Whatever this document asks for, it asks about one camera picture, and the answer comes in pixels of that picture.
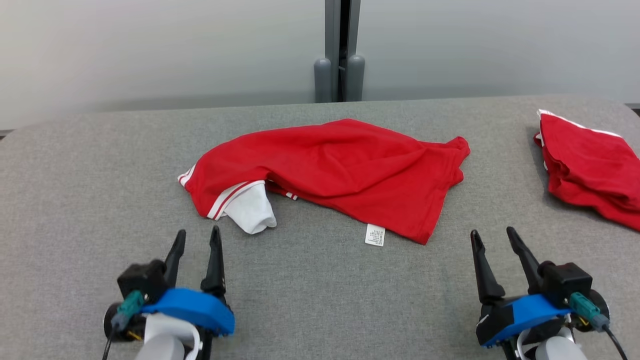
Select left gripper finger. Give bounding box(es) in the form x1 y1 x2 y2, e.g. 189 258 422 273
162 229 187 290
200 225 227 301

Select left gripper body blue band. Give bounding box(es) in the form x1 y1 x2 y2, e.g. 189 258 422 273
103 287 236 346

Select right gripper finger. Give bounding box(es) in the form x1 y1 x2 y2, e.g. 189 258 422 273
506 226 544 296
469 229 506 305

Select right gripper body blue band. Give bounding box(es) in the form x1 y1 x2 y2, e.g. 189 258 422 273
475 289 611 349

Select red shorts with white stripe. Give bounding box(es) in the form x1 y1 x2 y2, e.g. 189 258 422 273
533 109 640 232

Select red shirt with white sleeves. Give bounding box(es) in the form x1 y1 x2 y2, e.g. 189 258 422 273
177 118 471 247

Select right camera cable teal plug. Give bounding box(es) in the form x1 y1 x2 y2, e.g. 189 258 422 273
568 292 629 360

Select camera cable teal plug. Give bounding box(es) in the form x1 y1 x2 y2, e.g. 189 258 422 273
102 290 147 360
568 292 629 360

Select left camera cable teal plug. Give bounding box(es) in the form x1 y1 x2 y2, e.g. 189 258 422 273
102 290 147 360

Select grey partition post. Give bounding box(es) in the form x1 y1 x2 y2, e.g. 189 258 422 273
313 0 366 103

